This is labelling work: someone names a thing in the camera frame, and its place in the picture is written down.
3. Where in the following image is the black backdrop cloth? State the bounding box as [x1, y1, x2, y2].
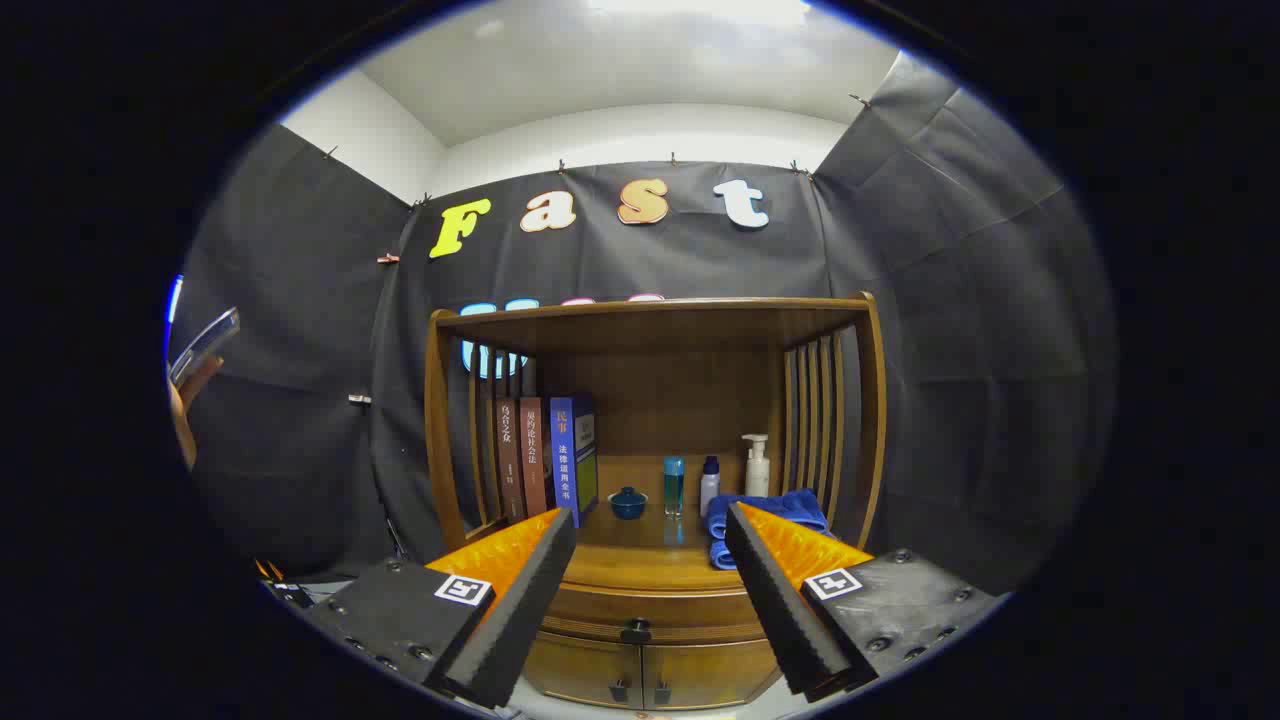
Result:
[168, 50, 1116, 601]

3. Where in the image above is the wooden cabinet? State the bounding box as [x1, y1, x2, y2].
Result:
[424, 292, 889, 713]

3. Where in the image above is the dark brown book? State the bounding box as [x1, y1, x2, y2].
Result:
[497, 398, 528, 523]

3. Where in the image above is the black electronic box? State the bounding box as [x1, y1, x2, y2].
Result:
[255, 558, 315, 609]

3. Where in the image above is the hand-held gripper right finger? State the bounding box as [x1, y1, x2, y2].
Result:
[724, 501, 1006, 703]

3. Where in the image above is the smartphone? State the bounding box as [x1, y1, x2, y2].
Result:
[168, 306, 242, 387]

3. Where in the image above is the wooden countertop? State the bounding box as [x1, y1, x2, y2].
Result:
[455, 455, 871, 593]

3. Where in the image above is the wooden drawer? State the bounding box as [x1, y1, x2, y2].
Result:
[545, 585, 771, 646]

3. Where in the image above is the white pump bottle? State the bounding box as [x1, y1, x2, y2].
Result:
[741, 433, 772, 498]

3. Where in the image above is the blue folded towel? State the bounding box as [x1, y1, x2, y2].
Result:
[705, 488, 831, 571]

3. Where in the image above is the blue book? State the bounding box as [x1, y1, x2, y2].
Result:
[549, 392, 601, 529]

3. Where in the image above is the wooden cabinet door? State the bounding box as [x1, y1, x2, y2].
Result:
[641, 640, 783, 712]
[522, 630, 644, 709]

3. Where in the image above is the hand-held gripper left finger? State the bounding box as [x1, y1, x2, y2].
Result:
[305, 507, 578, 711]

